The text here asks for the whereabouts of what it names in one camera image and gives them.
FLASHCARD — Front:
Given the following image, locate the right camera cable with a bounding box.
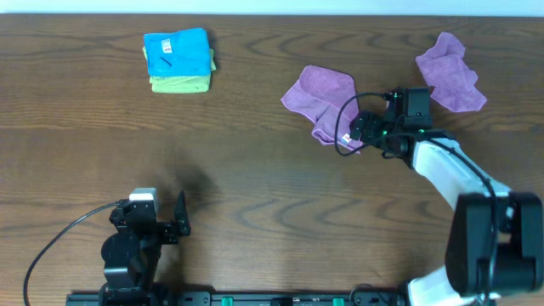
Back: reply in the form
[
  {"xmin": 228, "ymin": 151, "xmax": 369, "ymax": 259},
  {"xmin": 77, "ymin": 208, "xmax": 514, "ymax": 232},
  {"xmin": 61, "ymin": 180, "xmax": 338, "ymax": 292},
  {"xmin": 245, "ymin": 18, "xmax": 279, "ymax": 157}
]
[{"xmin": 333, "ymin": 91, "xmax": 499, "ymax": 306}]

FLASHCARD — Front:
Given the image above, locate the crumpled purple cloth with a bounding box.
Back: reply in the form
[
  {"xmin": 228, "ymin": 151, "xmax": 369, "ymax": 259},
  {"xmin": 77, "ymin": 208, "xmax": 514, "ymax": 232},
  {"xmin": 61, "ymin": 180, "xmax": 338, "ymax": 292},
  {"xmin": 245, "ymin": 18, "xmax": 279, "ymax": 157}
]
[{"xmin": 416, "ymin": 32, "xmax": 487, "ymax": 113}]

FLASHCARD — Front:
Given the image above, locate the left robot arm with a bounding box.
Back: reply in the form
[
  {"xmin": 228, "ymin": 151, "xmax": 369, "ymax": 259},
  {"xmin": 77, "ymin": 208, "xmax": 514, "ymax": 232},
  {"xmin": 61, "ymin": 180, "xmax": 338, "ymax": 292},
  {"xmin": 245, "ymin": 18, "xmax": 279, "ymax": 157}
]
[{"xmin": 99, "ymin": 188, "xmax": 191, "ymax": 305}]

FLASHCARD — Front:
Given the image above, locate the purple cloth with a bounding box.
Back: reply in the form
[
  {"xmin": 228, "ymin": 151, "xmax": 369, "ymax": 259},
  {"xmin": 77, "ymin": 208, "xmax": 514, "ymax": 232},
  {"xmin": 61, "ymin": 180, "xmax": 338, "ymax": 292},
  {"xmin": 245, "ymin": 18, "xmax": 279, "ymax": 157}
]
[
  {"xmin": 280, "ymin": 65, "xmax": 363, "ymax": 150},
  {"xmin": 416, "ymin": 32, "xmax": 487, "ymax": 113}
]

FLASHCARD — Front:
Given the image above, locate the folded blue cloth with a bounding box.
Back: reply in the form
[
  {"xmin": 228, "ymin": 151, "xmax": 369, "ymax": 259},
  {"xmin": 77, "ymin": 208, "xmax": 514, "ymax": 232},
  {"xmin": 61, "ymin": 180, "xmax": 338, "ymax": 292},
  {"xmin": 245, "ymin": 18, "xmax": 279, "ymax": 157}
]
[{"xmin": 144, "ymin": 28, "xmax": 212, "ymax": 77}]

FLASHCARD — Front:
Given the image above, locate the camera cable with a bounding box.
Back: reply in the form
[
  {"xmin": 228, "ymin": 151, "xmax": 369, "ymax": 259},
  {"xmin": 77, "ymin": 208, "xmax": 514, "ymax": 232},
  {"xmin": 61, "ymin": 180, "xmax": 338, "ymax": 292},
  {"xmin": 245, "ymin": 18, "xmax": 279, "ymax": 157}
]
[
  {"xmin": 23, "ymin": 201, "xmax": 122, "ymax": 306},
  {"xmin": 333, "ymin": 91, "xmax": 499, "ymax": 306}
]

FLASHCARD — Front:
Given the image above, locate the left camera cable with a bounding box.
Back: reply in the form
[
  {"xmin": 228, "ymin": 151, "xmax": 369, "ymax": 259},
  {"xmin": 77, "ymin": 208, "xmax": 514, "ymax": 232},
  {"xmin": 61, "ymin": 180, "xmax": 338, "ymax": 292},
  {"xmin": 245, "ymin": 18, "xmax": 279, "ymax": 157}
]
[{"xmin": 23, "ymin": 201, "xmax": 122, "ymax": 306}]

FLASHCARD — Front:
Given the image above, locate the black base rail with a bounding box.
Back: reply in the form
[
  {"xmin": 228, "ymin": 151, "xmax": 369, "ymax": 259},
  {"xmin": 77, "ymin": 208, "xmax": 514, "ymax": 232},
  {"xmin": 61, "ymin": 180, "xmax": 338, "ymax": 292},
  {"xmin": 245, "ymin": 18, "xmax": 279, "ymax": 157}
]
[{"xmin": 65, "ymin": 289, "xmax": 498, "ymax": 306}]

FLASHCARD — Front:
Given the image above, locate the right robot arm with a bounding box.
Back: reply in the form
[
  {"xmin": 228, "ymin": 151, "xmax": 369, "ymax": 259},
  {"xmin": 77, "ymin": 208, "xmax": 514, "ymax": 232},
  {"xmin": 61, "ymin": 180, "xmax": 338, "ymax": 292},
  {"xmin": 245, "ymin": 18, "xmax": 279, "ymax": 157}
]
[{"xmin": 349, "ymin": 111, "xmax": 543, "ymax": 305}]

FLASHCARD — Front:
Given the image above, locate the folded green cloth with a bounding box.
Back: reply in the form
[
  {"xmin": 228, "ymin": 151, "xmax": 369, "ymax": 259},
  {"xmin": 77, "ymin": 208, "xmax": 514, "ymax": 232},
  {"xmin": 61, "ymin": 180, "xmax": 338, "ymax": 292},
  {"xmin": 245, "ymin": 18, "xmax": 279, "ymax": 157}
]
[{"xmin": 142, "ymin": 45, "xmax": 217, "ymax": 94}]

